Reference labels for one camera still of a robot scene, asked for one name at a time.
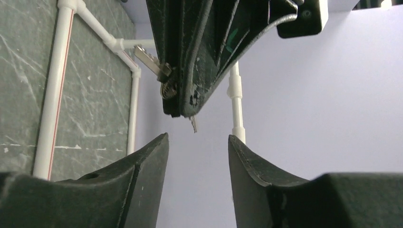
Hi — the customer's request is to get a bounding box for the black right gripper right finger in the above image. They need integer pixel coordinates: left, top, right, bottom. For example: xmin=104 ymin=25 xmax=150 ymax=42
xmin=228 ymin=135 xmax=403 ymax=228

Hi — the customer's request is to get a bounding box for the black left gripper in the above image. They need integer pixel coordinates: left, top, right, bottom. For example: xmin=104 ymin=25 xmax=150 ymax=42
xmin=181 ymin=0 xmax=329 ymax=117

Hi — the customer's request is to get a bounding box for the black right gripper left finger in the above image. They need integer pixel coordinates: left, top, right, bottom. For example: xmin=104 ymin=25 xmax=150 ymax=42
xmin=0 ymin=133 xmax=169 ymax=228

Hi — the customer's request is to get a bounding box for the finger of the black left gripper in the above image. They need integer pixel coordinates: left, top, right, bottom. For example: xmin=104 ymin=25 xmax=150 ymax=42
xmin=146 ymin=0 xmax=221 ymax=117

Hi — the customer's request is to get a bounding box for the white PVC pipe frame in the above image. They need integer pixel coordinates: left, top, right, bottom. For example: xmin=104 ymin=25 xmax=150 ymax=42
xmin=32 ymin=0 xmax=246 ymax=181

